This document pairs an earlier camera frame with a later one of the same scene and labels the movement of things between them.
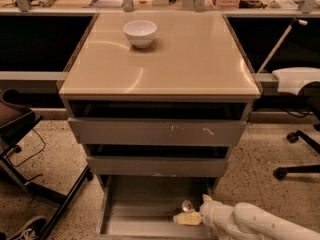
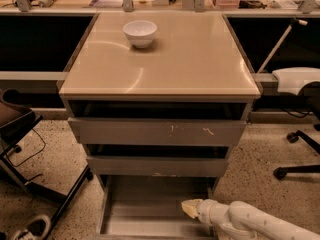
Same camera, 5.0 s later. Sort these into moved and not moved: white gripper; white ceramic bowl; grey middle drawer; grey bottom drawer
Moved: white gripper
Not moved: white ceramic bowl; grey bottom drawer; grey middle drawer
